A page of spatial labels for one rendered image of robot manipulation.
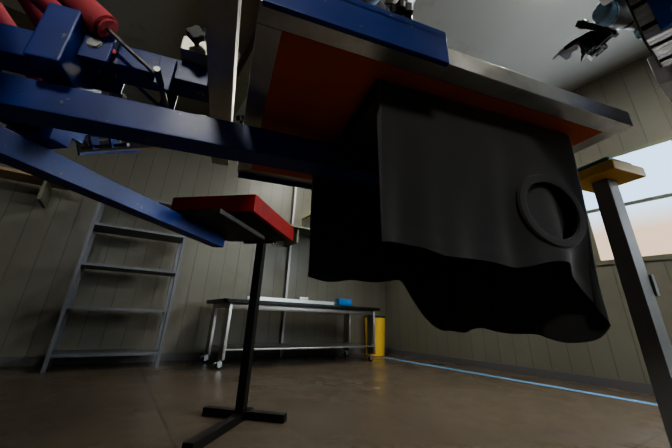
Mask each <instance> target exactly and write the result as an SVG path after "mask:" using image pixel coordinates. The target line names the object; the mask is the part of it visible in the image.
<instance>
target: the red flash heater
mask: <svg viewBox="0 0 672 448"><path fill-rule="evenodd" d="M211 208H221V209H223V210H224V211H226V212H227V213H229V214H230V215H232V216H234V217H235V218H237V219H238V220H240V221H241V222H243V223H245V224H246V225H248V226H249V227H251V228H252V229H254V230H255V231H257V232H259V233H260V234H262V235H263V236H265V239H264V240H229V242H244V244H272V241H274V243H273V244H276V241H293V232H294V228H293V227H292V226H291V225H290V224H289V223H288V222H286V221H285V220H284V219H283V218H282V217H281V216H280V215H279V214H277V213H276V212H275V211H274V210H273V209H272V208H271V207H270V206H269V205H267V204H266V203H265V202H264V201H263V200H262V199H261V198H260V197H259V196H257V195H256V194H250V195H225V196H199V197H174V198H173V201H172V205H171V210H180V209H211Z"/></svg>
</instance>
